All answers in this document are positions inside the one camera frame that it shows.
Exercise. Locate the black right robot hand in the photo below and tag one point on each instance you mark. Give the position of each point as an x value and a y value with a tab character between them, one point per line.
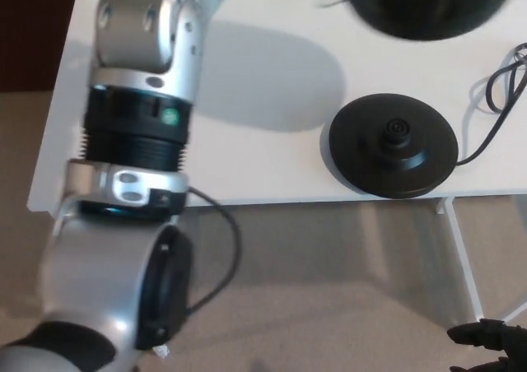
494	339

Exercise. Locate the black kettle pot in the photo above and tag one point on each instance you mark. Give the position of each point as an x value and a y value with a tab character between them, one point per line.
428	6

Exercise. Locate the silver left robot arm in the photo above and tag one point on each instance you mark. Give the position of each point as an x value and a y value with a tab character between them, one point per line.
136	100

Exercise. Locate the black round kettle base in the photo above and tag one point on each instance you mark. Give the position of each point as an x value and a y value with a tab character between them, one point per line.
391	141

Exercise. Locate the white table leg frame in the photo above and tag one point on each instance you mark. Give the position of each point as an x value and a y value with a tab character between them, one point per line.
463	257

